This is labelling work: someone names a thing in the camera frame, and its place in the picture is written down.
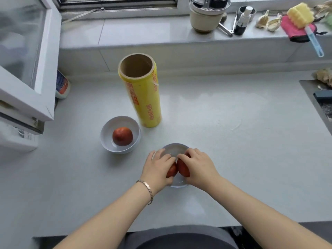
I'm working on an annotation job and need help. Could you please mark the person's right hand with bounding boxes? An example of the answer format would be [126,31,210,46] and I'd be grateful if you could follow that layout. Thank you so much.
[177,147,221,194]

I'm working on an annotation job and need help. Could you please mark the person's left hand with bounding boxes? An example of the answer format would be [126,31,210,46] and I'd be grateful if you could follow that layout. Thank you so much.
[140,149,177,196]

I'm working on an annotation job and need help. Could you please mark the white bowl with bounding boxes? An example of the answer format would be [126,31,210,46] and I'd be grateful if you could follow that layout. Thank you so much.
[100,116,142,155]
[155,143,192,189]

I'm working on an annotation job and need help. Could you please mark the yellow plastic wrap roll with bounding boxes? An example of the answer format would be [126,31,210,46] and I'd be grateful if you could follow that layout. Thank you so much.
[118,53,163,128]

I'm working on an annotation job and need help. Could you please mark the person's left forearm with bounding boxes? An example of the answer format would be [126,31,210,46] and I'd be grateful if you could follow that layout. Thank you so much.
[53,181,154,249]

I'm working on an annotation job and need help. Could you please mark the person's right forearm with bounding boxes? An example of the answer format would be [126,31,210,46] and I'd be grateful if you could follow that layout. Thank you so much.
[207,176,332,249]

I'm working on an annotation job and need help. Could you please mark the grey shirt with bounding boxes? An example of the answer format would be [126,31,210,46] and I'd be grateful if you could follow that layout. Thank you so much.
[118,225,239,249]

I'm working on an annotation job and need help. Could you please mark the white bottle blue orange label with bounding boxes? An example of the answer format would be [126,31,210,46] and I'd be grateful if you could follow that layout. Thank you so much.
[55,69,71,99]

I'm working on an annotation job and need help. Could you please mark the steel sink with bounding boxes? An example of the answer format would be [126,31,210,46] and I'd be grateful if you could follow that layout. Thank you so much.
[298,80,332,137]

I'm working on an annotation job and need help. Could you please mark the white appliance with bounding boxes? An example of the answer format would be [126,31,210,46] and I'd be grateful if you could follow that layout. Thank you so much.
[0,124,39,153]

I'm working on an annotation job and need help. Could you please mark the dark blue sink tray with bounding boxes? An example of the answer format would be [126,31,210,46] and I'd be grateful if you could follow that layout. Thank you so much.
[313,90,332,104]

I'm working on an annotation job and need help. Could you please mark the metal kitchen tool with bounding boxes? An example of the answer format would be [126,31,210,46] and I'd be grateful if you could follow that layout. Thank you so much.
[218,10,239,37]

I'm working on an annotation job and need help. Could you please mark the black spray bottle white cap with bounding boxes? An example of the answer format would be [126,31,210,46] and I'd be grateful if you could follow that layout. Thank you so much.
[233,6,253,36]

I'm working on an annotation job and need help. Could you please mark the beige ceramic pot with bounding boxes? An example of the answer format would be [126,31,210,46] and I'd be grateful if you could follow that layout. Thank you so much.
[188,0,231,34]

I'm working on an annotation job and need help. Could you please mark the white open window sash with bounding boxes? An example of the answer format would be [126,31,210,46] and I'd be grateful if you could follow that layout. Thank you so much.
[0,0,62,122]

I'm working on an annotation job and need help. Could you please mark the dry brown husk scraps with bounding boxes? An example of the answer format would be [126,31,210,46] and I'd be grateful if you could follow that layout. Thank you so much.
[315,68,332,87]

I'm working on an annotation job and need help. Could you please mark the garlic bulb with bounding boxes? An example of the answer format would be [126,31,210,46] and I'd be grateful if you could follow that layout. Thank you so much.
[266,13,283,33]
[255,9,270,29]

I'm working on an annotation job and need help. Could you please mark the pink cloth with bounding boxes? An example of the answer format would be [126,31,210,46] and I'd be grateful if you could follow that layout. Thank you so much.
[280,15,328,43]

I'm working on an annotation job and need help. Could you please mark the small dark round jar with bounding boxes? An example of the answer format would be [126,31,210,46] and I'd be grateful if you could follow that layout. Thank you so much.
[237,6,257,22]

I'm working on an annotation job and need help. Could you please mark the black round lid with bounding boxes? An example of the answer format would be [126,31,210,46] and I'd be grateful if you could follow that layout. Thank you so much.
[209,0,230,9]

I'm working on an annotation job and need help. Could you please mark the dry corn husks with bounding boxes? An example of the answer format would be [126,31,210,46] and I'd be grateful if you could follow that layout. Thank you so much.
[312,0,332,16]

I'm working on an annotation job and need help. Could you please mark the silver link bracelet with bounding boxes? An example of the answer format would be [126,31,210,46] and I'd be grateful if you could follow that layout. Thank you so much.
[136,179,154,205]

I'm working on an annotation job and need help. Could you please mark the white fixed window frame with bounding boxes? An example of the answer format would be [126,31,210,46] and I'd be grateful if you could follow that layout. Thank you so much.
[50,0,332,20]

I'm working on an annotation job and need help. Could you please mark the yellow sponge brush blue handle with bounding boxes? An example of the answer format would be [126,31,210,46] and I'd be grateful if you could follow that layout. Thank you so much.
[286,2,325,58]

